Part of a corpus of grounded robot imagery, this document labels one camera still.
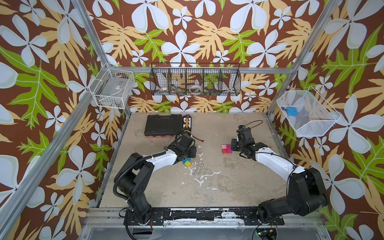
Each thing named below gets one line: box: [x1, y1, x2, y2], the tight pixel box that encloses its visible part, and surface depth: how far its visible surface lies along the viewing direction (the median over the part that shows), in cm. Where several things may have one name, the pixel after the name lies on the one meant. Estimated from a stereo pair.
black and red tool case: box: [144, 114, 183, 138], surface depth 110 cm
